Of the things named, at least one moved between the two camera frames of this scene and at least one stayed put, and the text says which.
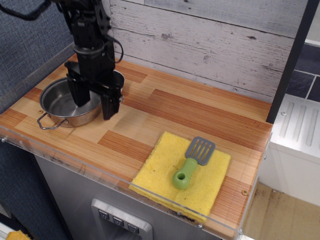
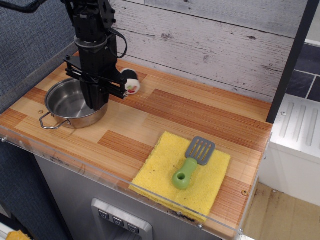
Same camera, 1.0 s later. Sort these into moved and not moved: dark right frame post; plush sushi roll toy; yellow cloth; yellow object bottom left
Moved: plush sushi roll toy
Not moved: yellow object bottom left; dark right frame post; yellow cloth
